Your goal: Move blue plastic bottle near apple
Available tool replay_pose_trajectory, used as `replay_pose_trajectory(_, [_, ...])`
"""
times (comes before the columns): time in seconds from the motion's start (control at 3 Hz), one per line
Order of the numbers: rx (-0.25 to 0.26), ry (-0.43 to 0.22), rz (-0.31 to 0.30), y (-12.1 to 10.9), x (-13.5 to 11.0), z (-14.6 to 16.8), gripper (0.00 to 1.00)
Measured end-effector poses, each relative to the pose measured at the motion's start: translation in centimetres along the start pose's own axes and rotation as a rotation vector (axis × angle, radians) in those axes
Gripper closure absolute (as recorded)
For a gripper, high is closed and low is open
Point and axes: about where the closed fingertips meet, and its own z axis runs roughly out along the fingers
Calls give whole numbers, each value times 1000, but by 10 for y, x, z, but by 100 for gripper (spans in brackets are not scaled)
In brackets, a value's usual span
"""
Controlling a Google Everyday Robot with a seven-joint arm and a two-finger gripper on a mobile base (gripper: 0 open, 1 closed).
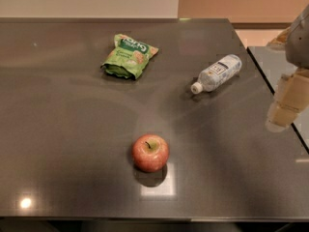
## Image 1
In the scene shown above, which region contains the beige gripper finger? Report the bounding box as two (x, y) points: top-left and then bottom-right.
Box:
(266, 68), (309, 132)

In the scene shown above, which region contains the clear blue plastic bottle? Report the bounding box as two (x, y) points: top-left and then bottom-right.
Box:
(190, 54), (242, 94)

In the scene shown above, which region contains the red apple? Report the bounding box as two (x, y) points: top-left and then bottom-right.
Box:
(131, 134), (169, 172)

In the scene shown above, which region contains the grey side table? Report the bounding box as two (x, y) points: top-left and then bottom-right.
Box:
(247, 46), (309, 154)

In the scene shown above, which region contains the green snack bag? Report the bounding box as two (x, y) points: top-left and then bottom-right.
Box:
(101, 34), (159, 79)

